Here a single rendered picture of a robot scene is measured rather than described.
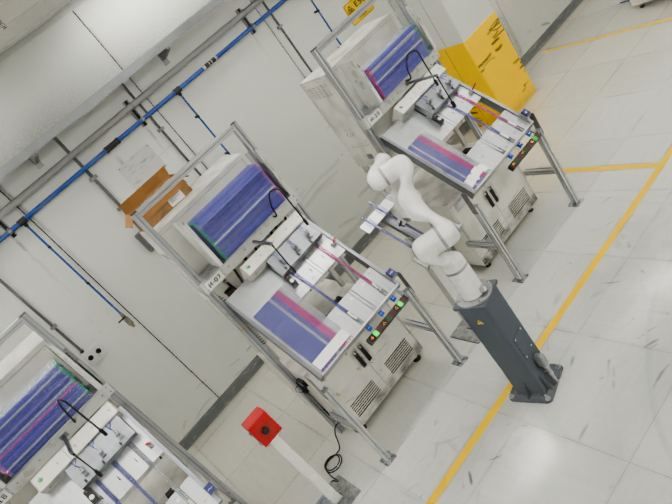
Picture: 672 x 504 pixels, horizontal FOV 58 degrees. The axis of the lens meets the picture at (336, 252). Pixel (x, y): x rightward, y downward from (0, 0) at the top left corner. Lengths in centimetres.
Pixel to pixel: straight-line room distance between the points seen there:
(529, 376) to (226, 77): 326
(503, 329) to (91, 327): 298
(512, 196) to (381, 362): 154
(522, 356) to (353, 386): 108
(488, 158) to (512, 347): 133
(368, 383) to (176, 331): 179
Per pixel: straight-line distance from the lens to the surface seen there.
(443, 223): 278
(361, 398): 379
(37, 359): 340
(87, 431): 332
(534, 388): 336
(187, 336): 496
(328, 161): 542
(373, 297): 337
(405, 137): 396
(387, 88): 396
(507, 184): 443
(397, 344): 387
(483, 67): 597
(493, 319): 300
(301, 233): 351
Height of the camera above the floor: 244
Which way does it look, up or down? 24 degrees down
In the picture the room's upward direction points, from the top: 39 degrees counter-clockwise
